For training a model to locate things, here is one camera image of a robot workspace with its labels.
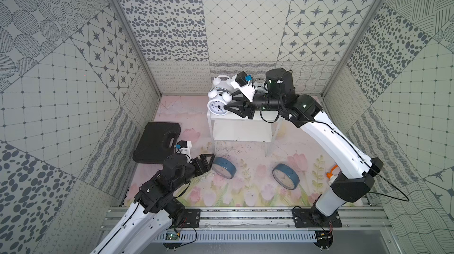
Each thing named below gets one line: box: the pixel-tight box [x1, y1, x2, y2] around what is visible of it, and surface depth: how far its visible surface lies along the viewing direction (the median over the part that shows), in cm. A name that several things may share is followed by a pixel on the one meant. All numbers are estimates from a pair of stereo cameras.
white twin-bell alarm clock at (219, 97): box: [207, 86, 233, 116], surface depth 59 cm
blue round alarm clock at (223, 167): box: [211, 156, 237, 179], surface depth 80 cm
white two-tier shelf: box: [206, 109, 284, 158], surface depth 85 cm
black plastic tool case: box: [132, 121, 182, 165], surface depth 96 cm
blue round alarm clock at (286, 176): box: [271, 163, 300, 191], surface depth 78 cm
